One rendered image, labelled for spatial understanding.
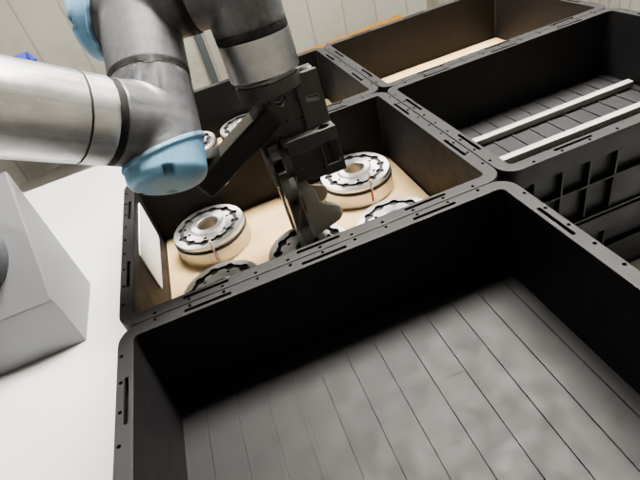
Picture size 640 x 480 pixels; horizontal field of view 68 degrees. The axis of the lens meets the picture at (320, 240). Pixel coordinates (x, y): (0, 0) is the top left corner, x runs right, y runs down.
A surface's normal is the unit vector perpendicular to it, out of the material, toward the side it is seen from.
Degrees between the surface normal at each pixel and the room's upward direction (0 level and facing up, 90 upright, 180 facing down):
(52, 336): 90
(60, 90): 59
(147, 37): 50
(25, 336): 90
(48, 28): 90
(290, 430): 0
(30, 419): 0
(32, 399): 0
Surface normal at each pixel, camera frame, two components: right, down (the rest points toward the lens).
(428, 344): -0.23, -0.76
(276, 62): 0.51, 0.34
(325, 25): 0.33, 0.53
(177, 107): 0.69, -0.26
